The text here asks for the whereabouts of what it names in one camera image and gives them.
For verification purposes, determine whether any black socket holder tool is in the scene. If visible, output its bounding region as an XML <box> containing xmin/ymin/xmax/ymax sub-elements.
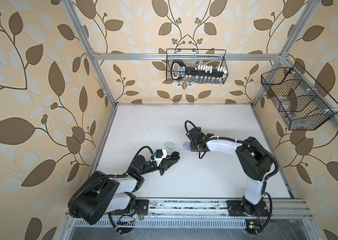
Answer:
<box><xmin>169</xmin><ymin>60</ymin><xmax>228</xmax><ymax>81</ymax></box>

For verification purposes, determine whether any purple round earbud case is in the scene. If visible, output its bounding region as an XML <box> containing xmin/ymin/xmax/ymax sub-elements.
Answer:
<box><xmin>183</xmin><ymin>142</ymin><xmax>191</xmax><ymax>150</ymax></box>

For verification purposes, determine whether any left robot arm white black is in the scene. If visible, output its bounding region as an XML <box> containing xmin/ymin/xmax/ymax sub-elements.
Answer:
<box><xmin>68</xmin><ymin>146</ymin><xmax>180</xmax><ymax>225</ymax></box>

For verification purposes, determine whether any black round earbud case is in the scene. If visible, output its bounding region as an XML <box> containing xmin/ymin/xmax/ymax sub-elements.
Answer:
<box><xmin>171</xmin><ymin>152</ymin><xmax>180</xmax><ymax>160</ymax></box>

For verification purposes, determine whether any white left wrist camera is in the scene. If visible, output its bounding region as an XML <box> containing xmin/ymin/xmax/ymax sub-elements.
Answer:
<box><xmin>151</xmin><ymin>150</ymin><xmax>168</xmax><ymax>167</ymax></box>

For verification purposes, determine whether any mint green charging case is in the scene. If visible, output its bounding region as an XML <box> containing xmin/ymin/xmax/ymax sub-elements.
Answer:
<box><xmin>165</xmin><ymin>142</ymin><xmax>175</xmax><ymax>150</ymax></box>

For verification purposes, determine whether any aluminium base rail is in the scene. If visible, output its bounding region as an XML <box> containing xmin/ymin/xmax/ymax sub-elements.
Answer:
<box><xmin>65</xmin><ymin>197</ymin><xmax>314</xmax><ymax>229</ymax></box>

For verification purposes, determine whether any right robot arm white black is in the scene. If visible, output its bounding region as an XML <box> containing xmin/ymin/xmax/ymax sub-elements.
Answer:
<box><xmin>184</xmin><ymin>120</ymin><xmax>279</xmax><ymax>216</ymax></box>

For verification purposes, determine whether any black wire basket right wall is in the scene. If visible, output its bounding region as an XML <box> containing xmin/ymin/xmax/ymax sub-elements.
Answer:
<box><xmin>261</xmin><ymin>63</ymin><xmax>338</xmax><ymax>131</ymax></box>

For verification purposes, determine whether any black wire basket back wall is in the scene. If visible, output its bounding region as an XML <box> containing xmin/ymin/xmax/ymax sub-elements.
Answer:
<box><xmin>166</xmin><ymin>48</ymin><xmax>229</xmax><ymax>85</ymax></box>

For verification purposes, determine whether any black wire basket wall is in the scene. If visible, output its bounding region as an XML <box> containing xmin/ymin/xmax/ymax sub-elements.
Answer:
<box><xmin>166</xmin><ymin>48</ymin><xmax>229</xmax><ymax>85</ymax></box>
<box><xmin>261</xmin><ymin>63</ymin><xmax>338</xmax><ymax>131</ymax></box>

